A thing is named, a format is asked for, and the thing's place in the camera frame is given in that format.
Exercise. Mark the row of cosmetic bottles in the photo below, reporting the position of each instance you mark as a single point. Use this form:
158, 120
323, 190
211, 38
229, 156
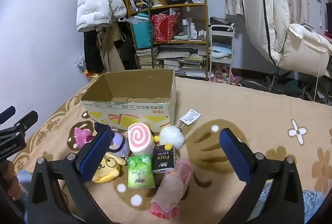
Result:
193, 31

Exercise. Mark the person's left hand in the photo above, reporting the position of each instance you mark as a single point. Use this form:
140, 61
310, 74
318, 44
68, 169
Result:
9, 180

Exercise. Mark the plastic bag of snacks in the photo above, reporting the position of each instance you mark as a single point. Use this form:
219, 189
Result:
83, 64

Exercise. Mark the small green cloth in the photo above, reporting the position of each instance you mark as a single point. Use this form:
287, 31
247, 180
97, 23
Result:
181, 37

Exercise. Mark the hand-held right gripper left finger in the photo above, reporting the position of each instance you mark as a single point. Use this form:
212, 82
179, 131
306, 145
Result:
94, 151

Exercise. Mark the beige hanging garment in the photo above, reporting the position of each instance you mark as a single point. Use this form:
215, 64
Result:
109, 53

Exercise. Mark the wooden shelf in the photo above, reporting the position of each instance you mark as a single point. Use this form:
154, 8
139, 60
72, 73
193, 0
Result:
179, 42

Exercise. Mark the red gift bag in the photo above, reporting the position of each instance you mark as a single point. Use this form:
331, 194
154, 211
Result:
163, 28

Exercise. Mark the printed cardboard box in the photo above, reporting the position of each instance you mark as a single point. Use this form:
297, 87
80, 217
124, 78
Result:
129, 110

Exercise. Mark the pink swirl roll plush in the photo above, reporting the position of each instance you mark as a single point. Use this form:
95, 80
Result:
140, 138

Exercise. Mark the black item on cart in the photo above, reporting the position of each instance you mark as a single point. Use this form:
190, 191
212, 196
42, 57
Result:
219, 22

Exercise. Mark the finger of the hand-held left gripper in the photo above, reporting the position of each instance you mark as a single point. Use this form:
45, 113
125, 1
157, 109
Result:
26, 120
7, 113

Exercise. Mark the pile of books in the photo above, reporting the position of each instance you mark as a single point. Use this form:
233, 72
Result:
176, 60

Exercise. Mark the black tissue pack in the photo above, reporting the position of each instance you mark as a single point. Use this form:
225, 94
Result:
163, 159

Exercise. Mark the black hanging garment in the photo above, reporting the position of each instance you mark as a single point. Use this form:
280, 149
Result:
89, 50

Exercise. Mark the yellow dog plush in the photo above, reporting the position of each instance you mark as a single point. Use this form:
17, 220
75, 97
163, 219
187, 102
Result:
106, 169

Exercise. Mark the blue fluffy cloth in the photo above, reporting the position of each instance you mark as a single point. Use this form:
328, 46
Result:
24, 182
311, 200

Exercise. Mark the office chair base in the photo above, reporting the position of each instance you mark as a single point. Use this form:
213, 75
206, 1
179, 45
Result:
276, 79

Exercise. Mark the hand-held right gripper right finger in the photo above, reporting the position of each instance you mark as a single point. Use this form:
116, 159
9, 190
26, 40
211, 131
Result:
233, 154

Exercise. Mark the pink tissue pack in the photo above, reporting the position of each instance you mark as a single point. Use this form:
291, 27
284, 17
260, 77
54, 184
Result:
171, 187

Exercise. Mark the green tissue pack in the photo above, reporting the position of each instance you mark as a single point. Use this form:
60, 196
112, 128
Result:
140, 172

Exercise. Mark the dark green pole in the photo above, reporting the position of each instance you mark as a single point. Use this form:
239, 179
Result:
150, 32

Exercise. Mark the purple plush toy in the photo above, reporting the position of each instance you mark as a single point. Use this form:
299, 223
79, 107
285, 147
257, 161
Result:
120, 142

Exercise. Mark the blue white cloth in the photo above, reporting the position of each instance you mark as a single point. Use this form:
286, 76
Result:
220, 51

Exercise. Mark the pink plush toy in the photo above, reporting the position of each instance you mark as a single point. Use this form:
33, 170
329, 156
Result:
81, 136

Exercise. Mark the pink toys in cart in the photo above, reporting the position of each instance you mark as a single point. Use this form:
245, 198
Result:
220, 71

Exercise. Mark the cream padded coat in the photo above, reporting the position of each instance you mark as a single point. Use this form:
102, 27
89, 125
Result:
272, 6

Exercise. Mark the teal bag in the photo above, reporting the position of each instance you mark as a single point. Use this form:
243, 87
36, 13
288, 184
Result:
141, 32

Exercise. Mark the white trolley cart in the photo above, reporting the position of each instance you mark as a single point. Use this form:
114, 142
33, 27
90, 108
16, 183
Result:
211, 37

